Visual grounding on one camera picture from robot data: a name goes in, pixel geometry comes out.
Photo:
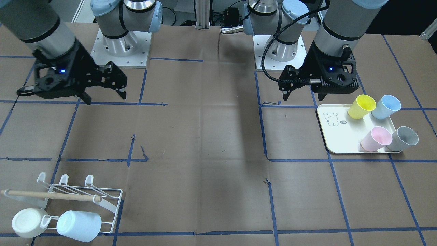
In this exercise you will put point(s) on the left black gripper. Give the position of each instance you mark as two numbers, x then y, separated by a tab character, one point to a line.
311	64

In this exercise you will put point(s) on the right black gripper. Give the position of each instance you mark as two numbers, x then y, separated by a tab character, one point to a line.
83	62

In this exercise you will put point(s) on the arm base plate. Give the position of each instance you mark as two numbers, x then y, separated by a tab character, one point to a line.
130	51
278	55

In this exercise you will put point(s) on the grey plastic cup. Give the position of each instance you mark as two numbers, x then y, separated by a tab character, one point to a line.
404	137

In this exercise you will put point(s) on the white wire cup rack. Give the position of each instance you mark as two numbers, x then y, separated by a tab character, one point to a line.
107	198

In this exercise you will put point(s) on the pink plastic cup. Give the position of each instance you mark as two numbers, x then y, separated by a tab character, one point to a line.
377	138

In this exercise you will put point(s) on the yellow plastic cup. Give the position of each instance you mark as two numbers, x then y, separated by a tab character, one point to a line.
362	105

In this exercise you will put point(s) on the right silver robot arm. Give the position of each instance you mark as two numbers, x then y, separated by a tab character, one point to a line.
37	25

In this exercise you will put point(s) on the white plastic cup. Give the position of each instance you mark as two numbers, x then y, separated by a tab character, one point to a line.
26	223

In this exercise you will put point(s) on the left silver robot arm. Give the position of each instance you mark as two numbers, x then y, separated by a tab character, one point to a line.
345	22

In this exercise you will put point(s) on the light blue cup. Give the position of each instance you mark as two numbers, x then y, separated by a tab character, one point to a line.
386	106
79	225

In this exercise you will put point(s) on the cream rabbit tray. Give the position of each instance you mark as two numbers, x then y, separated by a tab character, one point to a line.
343	134

